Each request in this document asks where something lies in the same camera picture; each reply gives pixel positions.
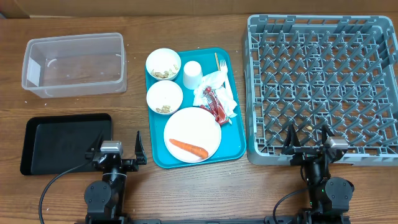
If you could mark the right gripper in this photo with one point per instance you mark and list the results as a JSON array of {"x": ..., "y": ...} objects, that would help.
[{"x": 302, "y": 154}]

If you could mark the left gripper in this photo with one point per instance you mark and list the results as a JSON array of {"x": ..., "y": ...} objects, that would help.
[{"x": 131, "y": 164}]

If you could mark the pink bowl with crumbs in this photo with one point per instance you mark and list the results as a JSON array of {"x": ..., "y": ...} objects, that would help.
[{"x": 164, "y": 97}]

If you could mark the orange carrot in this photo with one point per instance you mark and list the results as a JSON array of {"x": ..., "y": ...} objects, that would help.
[{"x": 196, "y": 150}]

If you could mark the white bowl with nuts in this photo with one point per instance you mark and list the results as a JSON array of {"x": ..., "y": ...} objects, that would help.
[{"x": 163, "y": 64}]

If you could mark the red snack wrapper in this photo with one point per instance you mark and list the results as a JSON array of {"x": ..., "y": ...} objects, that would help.
[{"x": 214, "y": 106}]

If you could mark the white napkin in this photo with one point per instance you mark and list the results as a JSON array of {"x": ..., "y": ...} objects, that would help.
[{"x": 215, "y": 80}]

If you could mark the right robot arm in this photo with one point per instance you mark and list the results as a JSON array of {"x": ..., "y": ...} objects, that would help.
[{"x": 329, "y": 196}]

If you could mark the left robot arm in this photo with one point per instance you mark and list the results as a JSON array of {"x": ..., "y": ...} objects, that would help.
[{"x": 105, "y": 198}]

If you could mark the grey dishwasher rack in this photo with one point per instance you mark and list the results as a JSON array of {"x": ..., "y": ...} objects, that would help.
[{"x": 313, "y": 71}]

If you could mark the black plastic tray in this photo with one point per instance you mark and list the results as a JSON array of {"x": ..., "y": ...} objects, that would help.
[{"x": 54, "y": 144}]

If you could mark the teal serving tray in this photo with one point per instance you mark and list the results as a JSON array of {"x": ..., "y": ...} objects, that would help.
[{"x": 229, "y": 143}]

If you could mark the white round plate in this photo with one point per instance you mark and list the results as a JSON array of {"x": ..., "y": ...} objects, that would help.
[{"x": 194, "y": 126}]

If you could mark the clear plastic bin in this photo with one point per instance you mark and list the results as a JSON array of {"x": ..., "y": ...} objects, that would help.
[{"x": 75, "y": 65}]

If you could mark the white paper cup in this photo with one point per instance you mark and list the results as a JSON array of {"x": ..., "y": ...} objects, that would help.
[{"x": 192, "y": 75}]

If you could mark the white plastic fork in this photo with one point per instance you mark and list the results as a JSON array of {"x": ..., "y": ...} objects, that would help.
[{"x": 224, "y": 68}]

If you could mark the wooden chopstick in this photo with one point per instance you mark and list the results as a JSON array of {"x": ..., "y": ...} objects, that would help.
[{"x": 217, "y": 61}]

